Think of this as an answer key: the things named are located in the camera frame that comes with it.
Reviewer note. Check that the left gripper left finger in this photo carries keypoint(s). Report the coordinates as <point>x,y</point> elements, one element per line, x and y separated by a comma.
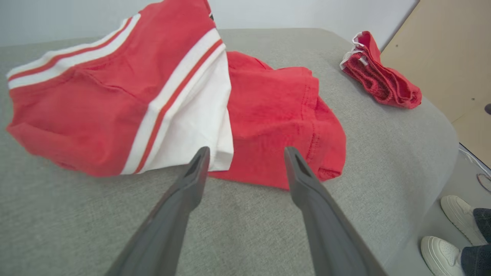
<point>165,237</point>

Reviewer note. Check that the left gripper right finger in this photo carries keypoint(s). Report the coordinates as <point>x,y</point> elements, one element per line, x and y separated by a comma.
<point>330,237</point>

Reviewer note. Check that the red shirt with white sleeves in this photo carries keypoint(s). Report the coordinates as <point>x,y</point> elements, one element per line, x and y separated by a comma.
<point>96,115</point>

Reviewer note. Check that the red Bulls shorts white stripe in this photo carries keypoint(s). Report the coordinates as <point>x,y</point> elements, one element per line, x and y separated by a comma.
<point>383,84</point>

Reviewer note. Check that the grey fabric sofa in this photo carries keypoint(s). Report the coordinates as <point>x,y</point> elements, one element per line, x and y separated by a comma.
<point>249,237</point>

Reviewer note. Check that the white sneaker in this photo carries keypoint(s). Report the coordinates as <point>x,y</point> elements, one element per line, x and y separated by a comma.
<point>439,255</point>
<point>458,214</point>

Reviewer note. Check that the dark jeans leg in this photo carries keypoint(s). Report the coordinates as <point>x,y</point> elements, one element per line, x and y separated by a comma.
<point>477,262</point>
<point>483,226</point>

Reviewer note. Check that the beige wooden panel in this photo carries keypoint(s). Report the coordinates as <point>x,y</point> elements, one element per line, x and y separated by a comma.
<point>441,57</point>

